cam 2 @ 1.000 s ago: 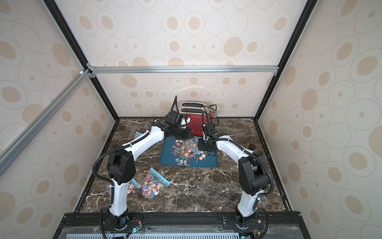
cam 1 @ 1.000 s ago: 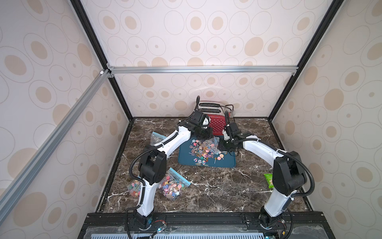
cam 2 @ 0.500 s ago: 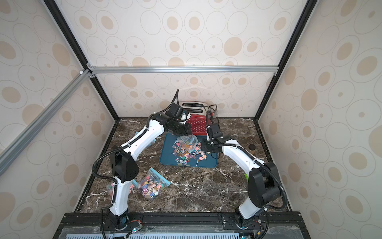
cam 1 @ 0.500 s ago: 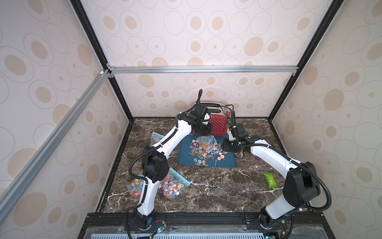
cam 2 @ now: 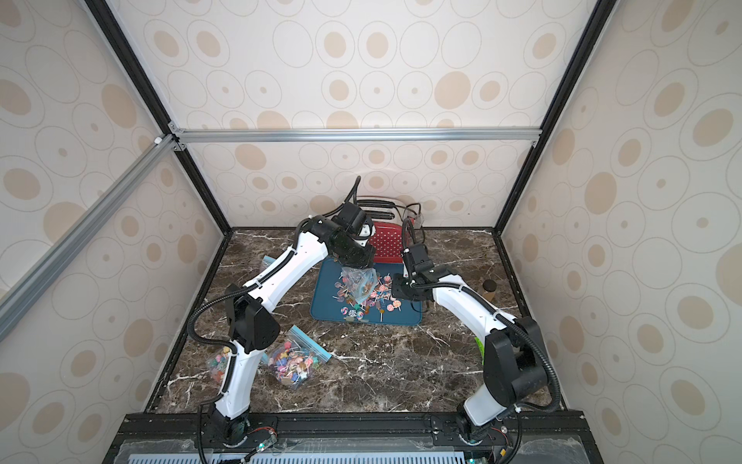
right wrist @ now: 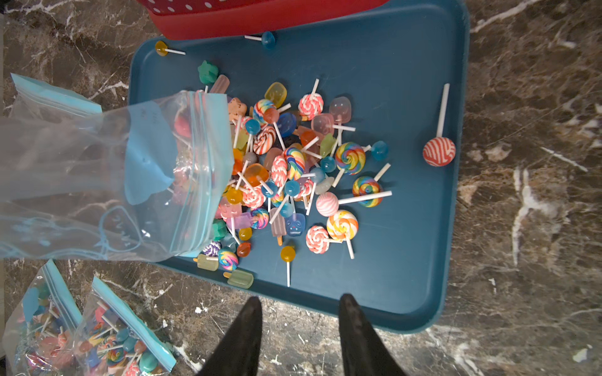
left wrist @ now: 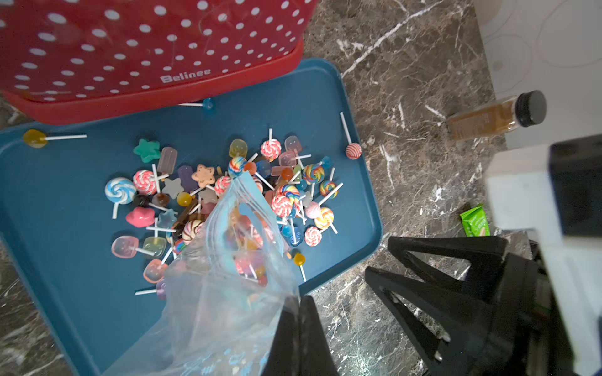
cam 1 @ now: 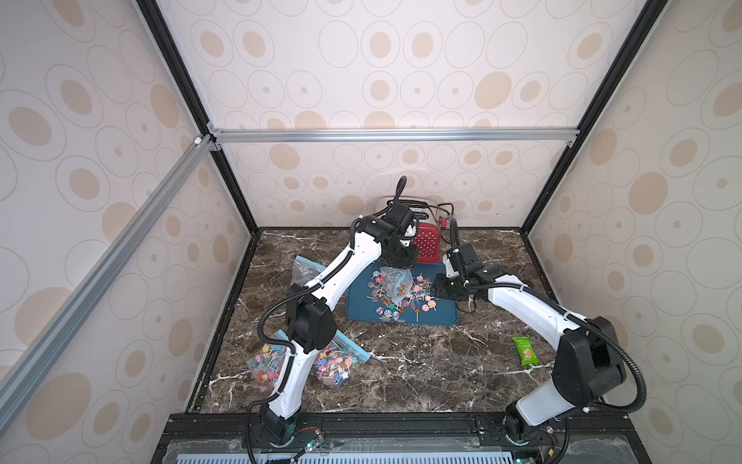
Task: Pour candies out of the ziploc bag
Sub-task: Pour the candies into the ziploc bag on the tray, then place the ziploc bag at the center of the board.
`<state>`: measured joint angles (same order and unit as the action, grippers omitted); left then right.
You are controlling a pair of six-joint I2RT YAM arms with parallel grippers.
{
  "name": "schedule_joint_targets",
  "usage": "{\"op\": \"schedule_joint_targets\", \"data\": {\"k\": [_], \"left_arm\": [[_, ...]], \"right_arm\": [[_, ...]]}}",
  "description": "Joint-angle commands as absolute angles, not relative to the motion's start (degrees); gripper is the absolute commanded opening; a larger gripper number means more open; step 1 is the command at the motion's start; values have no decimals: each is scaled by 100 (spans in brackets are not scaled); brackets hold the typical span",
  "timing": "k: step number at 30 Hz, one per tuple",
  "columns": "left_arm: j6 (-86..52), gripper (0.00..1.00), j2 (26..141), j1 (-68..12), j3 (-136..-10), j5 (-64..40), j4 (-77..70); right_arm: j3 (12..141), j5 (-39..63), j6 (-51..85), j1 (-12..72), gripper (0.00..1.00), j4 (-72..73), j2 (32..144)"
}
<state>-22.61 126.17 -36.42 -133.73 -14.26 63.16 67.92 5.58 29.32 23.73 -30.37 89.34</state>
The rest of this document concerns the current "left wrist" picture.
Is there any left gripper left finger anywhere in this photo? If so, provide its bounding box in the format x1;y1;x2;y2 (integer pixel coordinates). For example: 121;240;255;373
262;297;300;375

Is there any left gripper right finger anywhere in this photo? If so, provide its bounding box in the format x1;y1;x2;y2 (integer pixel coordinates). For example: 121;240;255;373
299;295;339;376

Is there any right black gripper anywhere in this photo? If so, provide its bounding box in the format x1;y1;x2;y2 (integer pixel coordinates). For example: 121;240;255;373
364;234;579;376

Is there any teal rectangular tray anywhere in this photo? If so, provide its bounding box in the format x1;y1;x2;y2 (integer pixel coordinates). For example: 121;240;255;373
1;59;383;375

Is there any pile of loose candies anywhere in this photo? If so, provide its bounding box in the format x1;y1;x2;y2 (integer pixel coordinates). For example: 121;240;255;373
104;96;364;302

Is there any green candy packet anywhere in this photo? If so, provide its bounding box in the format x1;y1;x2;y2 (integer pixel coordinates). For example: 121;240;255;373
460;205;491;238

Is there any brown bottle black cap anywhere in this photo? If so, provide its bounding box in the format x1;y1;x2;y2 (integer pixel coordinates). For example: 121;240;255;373
446;90;547;140

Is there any yellow lollipop white stick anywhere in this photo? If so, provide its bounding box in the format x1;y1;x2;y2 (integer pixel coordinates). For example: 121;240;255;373
23;129;88;149

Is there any red polka dot toaster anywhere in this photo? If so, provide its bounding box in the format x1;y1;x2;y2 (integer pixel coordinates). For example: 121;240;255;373
1;0;317;125

